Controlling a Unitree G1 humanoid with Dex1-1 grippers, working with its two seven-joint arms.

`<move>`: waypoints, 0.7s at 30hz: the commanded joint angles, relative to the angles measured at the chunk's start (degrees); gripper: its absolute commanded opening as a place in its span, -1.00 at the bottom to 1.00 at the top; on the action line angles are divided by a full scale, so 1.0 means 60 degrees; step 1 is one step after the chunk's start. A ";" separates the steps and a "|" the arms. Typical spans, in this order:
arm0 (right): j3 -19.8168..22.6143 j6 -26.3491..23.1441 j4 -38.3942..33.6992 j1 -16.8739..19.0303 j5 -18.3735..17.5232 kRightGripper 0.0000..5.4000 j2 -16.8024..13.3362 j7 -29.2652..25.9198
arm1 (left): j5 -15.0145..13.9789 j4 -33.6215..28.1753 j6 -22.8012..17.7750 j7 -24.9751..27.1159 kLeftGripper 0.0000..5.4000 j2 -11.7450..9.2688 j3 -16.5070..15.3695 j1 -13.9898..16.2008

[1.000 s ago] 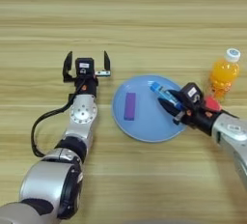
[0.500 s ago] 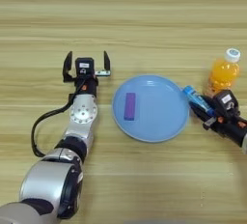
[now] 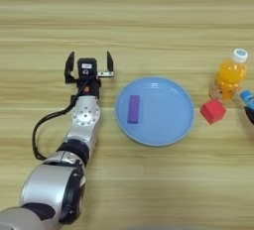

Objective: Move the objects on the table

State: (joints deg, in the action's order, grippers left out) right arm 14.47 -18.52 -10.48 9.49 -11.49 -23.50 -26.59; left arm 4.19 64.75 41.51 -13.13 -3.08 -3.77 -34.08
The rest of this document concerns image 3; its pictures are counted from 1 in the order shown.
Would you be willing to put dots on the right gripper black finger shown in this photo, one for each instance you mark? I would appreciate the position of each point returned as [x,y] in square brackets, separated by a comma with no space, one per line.
[251,114]

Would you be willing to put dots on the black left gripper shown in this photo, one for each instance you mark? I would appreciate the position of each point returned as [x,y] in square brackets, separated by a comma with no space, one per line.
[90,87]

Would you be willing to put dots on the blue cylinder block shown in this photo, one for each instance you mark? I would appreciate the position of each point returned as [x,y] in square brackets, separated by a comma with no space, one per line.
[248,97]

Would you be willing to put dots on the red cube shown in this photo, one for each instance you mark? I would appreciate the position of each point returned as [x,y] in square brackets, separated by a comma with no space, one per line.
[213,111]

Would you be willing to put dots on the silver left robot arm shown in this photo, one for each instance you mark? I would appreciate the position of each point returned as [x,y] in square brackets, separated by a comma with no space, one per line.
[59,187]

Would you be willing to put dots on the left gripper small black box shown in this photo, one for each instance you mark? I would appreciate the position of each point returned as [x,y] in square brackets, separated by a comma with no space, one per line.
[87,67]

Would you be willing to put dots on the orange juice bottle white cap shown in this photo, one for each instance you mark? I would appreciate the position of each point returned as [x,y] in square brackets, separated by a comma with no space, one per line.
[229,75]

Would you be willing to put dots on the purple rectangular block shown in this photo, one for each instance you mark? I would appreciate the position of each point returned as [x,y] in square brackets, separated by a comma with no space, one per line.
[133,109]

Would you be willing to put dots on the light blue round plate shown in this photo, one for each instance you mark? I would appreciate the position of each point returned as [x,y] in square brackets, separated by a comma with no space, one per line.
[165,115]

